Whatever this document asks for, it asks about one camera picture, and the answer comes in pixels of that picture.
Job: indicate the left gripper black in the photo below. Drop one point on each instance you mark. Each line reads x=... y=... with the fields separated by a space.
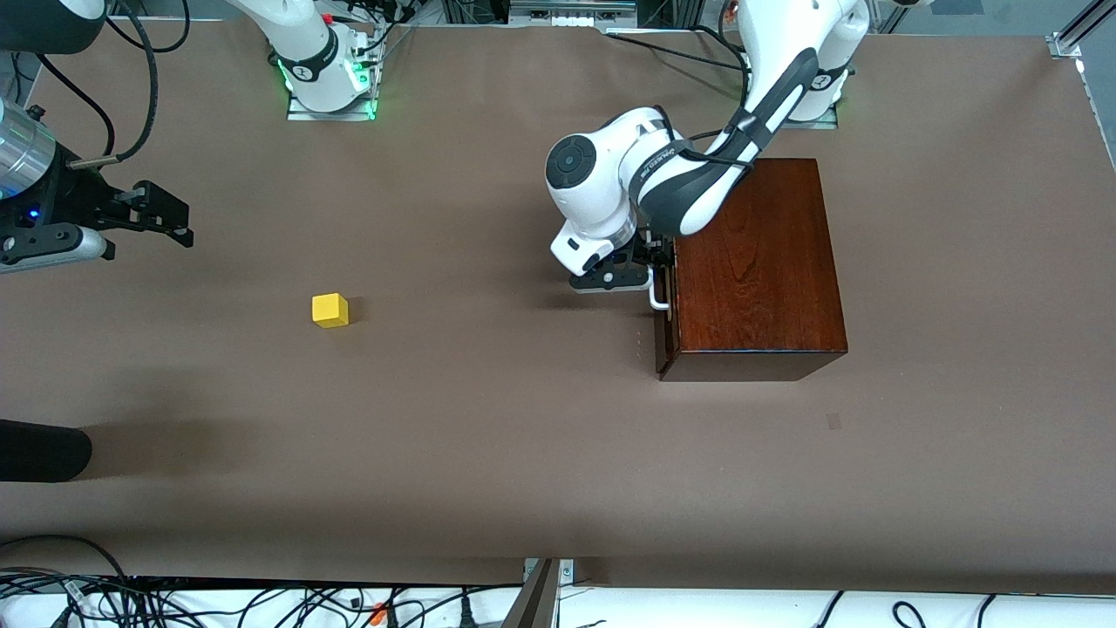
x=652 y=249

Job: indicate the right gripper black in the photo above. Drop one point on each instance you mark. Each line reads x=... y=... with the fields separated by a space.
x=74 y=199

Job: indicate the light wood drawer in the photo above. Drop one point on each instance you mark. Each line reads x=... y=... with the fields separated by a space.
x=667 y=349

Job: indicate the yellow wooden cube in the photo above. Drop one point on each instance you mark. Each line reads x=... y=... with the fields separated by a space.
x=330 y=310

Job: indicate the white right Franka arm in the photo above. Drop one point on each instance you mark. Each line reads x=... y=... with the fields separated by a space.
x=305 y=52

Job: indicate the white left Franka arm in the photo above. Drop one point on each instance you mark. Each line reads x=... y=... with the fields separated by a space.
x=593 y=183

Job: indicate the dark brown wooden cabinet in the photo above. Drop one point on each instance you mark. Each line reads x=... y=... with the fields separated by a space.
x=758 y=262

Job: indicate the grey metal device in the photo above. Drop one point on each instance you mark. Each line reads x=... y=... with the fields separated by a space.
x=571 y=13

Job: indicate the dark metal beam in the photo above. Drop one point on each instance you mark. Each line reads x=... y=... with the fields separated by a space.
x=532 y=606

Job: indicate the left arm aluminium base plate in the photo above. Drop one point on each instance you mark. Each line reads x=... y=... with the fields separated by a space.
x=806 y=124

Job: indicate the right arm aluminium base plate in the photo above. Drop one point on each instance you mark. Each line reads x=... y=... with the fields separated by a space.
x=331 y=115

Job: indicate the grey metal bracket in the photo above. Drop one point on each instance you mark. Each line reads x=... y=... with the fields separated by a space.
x=567 y=571

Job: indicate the aluminium frame profile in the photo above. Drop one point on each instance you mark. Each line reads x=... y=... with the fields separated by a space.
x=1068 y=44

